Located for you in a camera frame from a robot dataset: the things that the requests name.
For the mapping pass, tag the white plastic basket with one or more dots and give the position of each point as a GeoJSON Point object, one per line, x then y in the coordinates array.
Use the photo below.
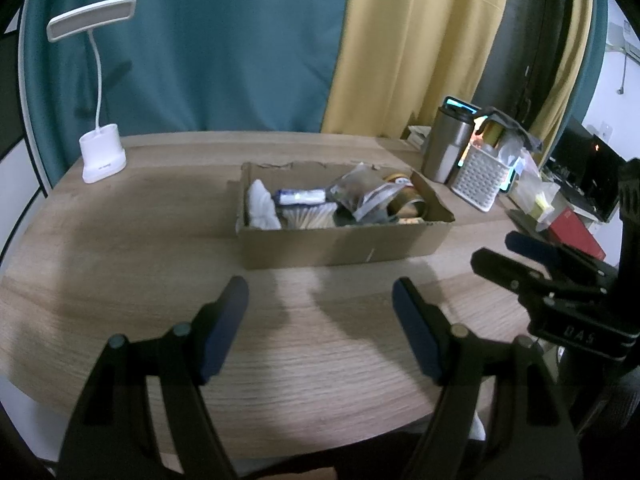
{"type": "Point", "coordinates": [477, 180]}

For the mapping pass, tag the paper stack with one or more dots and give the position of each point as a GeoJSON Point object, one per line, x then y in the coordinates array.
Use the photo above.
{"type": "Point", "coordinates": [417, 135]}

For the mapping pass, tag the clear snack bag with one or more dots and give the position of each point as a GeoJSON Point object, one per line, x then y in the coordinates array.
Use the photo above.
{"type": "Point", "coordinates": [360, 190]}

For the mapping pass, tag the white sock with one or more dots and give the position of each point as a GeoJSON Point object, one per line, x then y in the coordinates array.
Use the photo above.
{"type": "Point", "coordinates": [262, 207]}

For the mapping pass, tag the yellow sponge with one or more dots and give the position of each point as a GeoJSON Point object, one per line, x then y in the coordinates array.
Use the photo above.
{"type": "Point", "coordinates": [492, 132]}

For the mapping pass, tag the pack of cotton swabs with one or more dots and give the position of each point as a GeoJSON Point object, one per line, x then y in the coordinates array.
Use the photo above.
{"type": "Point", "coordinates": [310, 217]}

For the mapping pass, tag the grey cloth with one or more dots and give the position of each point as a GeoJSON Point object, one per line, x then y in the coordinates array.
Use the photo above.
{"type": "Point", "coordinates": [515, 127]}

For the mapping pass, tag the cardboard box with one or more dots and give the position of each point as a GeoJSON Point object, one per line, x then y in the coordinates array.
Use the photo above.
{"type": "Point", "coordinates": [325, 250]}

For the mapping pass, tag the cartoon print tissue pack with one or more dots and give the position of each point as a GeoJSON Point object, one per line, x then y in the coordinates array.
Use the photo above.
{"type": "Point", "coordinates": [410, 220]}

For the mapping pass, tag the red and gold tin can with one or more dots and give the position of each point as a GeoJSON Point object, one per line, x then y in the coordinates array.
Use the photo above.
{"type": "Point", "coordinates": [407, 205]}

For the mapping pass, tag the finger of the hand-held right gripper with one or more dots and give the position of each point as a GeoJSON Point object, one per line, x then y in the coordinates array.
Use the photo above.
{"type": "Point", "coordinates": [530, 247]}
{"type": "Point", "coordinates": [500, 264]}

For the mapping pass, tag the teal curtain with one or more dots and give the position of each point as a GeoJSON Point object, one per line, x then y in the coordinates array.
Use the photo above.
{"type": "Point", "coordinates": [592, 60]}
{"type": "Point", "coordinates": [200, 45]}

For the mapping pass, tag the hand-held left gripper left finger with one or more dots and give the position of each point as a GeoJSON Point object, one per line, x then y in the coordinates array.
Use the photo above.
{"type": "Point", "coordinates": [222, 332]}

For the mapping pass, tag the stainless steel tumbler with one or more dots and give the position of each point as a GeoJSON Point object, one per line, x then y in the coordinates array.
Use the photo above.
{"type": "Point", "coordinates": [442, 150]}

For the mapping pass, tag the clear plastic bag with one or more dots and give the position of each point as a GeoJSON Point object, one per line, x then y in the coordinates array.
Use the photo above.
{"type": "Point", "coordinates": [515, 155]}

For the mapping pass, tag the yellow curtain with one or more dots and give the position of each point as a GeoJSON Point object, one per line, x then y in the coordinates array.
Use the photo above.
{"type": "Point", "coordinates": [415, 45]}
{"type": "Point", "coordinates": [565, 70]}

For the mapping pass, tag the red box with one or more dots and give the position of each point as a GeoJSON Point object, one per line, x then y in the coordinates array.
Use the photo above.
{"type": "Point", "coordinates": [575, 232]}

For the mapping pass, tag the white desk lamp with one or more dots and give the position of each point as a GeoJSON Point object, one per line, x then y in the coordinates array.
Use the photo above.
{"type": "Point", "coordinates": [100, 155]}

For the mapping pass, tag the tablet with teal case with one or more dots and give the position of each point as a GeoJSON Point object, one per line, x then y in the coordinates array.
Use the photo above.
{"type": "Point", "coordinates": [462, 106]}

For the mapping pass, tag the black monitor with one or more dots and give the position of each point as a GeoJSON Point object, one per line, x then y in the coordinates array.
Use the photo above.
{"type": "Point", "coordinates": [585, 170]}

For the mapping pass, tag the white wall socket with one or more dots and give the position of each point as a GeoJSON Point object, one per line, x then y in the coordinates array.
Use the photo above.
{"type": "Point", "coordinates": [605, 131]}

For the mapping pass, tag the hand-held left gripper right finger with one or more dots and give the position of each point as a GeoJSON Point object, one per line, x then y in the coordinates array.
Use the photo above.
{"type": "Point", "coordinates": [415, 332]}

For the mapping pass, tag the blue and white packet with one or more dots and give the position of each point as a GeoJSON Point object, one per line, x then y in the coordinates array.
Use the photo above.
{"type": "Point", "coordinates": [300, 196]}

